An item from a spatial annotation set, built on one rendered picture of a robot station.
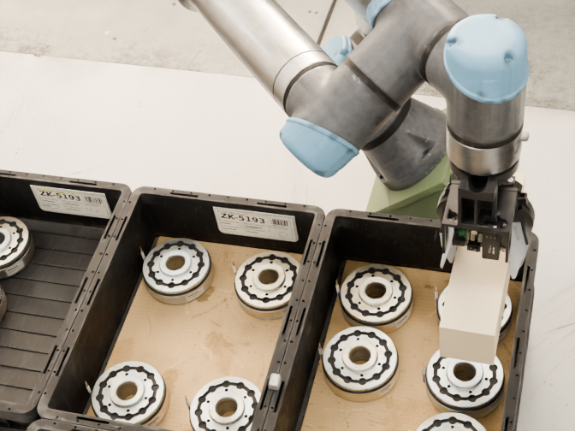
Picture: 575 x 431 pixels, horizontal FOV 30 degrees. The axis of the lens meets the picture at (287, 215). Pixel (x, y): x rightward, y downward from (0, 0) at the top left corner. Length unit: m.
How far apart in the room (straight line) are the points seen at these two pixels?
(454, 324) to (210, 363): 0.45
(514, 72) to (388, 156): 0.71
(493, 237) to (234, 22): 0.37
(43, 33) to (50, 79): 1.28
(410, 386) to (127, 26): 2.16
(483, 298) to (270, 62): 0.35
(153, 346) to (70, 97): 0.74
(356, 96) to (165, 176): 0.93
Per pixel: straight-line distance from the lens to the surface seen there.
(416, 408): 1.46
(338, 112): 1.07
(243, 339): 1.55
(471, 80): 0.99
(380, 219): 1.52
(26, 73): 2.25
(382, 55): 1.07
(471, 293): 1.22
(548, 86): 3.05
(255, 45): 1.17
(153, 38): 3.35
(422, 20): 1.06
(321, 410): 1.47
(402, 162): 1.69
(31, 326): 1.65
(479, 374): 1.45
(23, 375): 1.61
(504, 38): 1.00
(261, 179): 1.91
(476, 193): 1.08
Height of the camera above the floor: 2.10
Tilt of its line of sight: 50 degrees down
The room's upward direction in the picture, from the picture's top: 11 degrees counter-clockwise
